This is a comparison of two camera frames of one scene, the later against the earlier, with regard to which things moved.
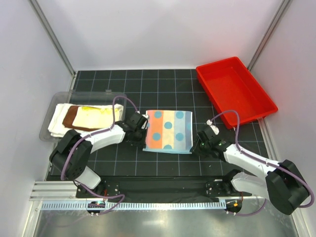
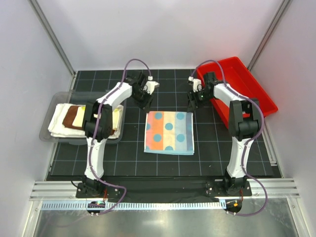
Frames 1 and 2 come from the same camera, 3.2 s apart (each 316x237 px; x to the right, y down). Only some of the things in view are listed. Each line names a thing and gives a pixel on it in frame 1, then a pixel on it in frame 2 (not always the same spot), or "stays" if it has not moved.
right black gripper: (196, 149) -> (192, 106)
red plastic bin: (232, 87) stays
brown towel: (69, 118) stays
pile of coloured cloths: (170, 132) stays
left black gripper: (141, 143) -> (145, 105)
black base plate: (162, 187) stays
